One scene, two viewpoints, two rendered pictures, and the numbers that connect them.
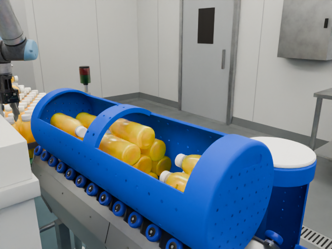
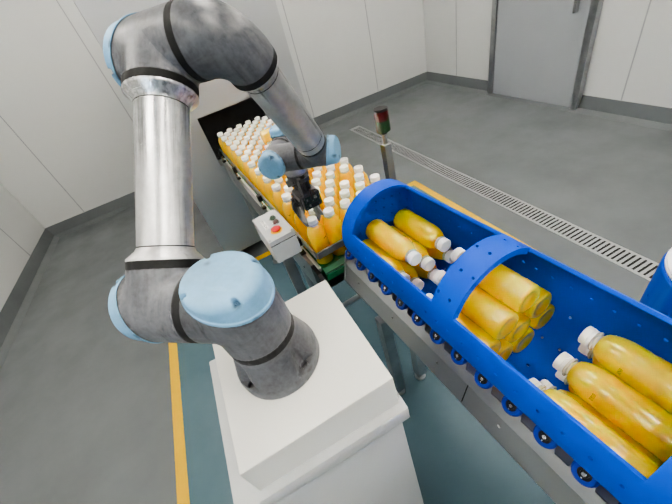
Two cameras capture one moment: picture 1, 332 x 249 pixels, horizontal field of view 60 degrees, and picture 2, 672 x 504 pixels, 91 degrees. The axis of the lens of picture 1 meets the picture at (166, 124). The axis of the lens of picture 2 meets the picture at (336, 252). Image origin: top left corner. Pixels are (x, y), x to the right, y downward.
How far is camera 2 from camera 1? 0.46 m
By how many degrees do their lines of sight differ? 31
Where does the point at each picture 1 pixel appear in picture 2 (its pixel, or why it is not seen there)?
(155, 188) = (578, 437)
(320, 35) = not seen: outside the picture
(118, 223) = (483, 393)
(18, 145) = (384, 385)
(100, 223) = (452, 377)
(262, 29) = not seen: outside the picture
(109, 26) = not seen: outside the picture
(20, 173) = (387, 404)
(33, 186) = (402, 415)
